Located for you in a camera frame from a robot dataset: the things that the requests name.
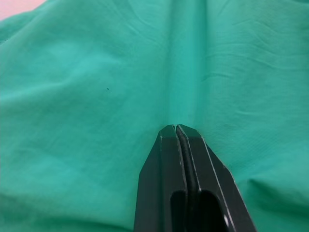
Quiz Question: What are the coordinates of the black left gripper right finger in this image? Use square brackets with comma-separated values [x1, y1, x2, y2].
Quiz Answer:
[176, 124, 258, 232]

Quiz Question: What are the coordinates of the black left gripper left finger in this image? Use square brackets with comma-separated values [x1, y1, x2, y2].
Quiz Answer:
[133, 124, 192, 232]

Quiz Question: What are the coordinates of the green t-shirt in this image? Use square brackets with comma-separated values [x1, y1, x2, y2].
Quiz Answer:
[0, 0, 309, 232]

